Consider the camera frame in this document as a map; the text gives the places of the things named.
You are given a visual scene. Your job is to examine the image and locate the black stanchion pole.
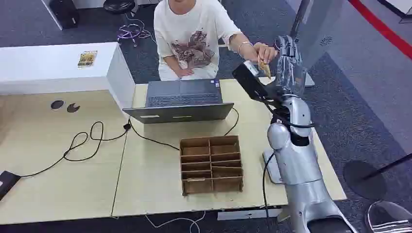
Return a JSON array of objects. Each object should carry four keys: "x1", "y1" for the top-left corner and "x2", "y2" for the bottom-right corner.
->
[{"x1": 361, "y1": 153, "x2": 412, "y2": 181}]

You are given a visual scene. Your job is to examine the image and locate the wooden card box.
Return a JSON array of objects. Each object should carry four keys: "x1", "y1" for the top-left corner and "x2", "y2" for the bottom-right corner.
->
[{"x1": 179, "y1": 135, "x2": 244, "y2": 197}]

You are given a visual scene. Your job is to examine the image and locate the black stanchion base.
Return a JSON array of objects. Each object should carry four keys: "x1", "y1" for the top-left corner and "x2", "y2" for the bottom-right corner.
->
[{"x1": 342, "y1": 160, "x2": 388, "y2": 200}]

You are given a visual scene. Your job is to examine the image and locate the grey laptop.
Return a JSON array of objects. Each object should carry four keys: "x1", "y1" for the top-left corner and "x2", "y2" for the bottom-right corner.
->
[{"x1": 122, "y1": 79, "x2": 235, "y2": 125}]

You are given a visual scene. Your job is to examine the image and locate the silver bracelet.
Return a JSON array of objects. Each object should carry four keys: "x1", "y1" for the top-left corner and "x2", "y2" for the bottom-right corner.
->
[{"x1": 238, "y1": 41, "x2": 254, "y2": 56}]

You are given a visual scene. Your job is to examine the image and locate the white cable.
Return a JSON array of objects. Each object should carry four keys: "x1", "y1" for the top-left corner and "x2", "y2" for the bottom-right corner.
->
[{"x1": 144, "y1": 210, "x2": 206, "y2": 233}]

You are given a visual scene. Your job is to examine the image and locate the black chair base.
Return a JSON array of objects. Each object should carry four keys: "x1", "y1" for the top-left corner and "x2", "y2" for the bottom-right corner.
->
[{"x1": 103, "y1": 0, "x2": 137, "y2": 15}]

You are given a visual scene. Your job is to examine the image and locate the red floor tape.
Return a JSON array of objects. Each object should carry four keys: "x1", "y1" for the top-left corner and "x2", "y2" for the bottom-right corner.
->
[{"x1": 348, "y1": 0, "x2": 412, "y2": 61}]

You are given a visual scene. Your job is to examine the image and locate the person's left hand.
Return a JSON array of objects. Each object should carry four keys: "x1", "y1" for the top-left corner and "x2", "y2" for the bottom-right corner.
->
[{"x1": 253, "y1": 42, "x2": 278, "y2": 64}]

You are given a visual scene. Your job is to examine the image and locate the yellow printed card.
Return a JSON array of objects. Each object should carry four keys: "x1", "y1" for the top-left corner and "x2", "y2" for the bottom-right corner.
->
[
  {"x1": 77, "y1": 50, "x2": 98, "y2": 68},
  {"x1": 258, "y1": 59, "x2": 272, "y2": 80}
]

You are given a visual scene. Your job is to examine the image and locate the black looped power cable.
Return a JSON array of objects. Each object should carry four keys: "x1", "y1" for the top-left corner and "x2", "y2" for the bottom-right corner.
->
[{"x1": 19, "y1": 120, "x2": 133, "y2": 178}]

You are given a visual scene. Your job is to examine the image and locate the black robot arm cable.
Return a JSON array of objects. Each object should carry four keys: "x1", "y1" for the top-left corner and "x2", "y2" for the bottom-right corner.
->
[{"x1": 261, "y1": 99, "x2": 315, "y2": 233}]

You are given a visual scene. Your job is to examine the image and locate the grey partition panel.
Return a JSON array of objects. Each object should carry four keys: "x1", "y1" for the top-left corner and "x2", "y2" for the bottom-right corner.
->
[{"x1": 289, "y1": 0, "x2": 349, "y2": 88}]

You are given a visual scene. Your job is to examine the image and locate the black floor box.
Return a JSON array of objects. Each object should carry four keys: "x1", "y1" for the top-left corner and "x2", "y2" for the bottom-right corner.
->
[{"x1": 41, "y1": 0, "x2": 80, "y2": 31}]

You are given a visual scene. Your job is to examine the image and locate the black power adapter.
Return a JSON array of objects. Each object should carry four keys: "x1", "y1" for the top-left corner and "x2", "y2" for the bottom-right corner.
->
[{"x1": 0, "y1": 170, "x2": 22, "y2": 202}]

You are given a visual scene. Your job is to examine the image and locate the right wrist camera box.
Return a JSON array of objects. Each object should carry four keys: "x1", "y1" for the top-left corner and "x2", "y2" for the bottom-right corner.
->
[{"x1": 232, "y1": 61, "x2": 270, "y2": 102}]

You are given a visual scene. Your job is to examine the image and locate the pale flat desk pad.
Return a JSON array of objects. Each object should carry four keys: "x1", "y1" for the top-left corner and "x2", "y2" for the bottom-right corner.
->
[{"x1": 262, "y1": 149, "x2": 285, "y2": 185}]

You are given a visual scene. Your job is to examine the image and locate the person's right hand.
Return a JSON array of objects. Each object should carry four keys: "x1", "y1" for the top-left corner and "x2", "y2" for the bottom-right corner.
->
[{"x1": 175, "y1": 68, "x2": 195, "y2": 78}]

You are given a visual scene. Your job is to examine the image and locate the person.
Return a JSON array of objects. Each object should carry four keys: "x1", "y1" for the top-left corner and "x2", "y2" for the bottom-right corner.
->
[{"x1": 153, "y1": 0, "x2": 278, "y2": 82}]

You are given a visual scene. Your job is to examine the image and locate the purple cable bundle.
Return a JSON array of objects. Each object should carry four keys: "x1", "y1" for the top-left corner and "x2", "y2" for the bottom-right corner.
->
[{"x1": 116, "y1": 13, "x2": 157, "y2": 47}]

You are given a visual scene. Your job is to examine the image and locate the dark glossy rounded cover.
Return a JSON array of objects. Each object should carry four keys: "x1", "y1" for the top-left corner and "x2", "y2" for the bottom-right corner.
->
[{"x1": 365, "y1": 200, "x2": 412, "y2": 233}]

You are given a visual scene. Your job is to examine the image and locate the robot's grey right hand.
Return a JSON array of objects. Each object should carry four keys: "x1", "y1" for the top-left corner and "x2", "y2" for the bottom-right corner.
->
[{"x1": 274, "y1": 34, "x2": 307, "y2": 98}]

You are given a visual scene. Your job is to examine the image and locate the white cabinet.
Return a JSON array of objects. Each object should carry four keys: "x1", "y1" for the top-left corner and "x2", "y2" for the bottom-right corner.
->
[{"x1": 0, "y1": 42, "x2": 136, "y2": 111}]

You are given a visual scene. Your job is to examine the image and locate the black laptop cable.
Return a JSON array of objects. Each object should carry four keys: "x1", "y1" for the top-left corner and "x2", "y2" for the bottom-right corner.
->
[{"x1": 128, "y1": 107, "x2": 240, "y2": 151}]

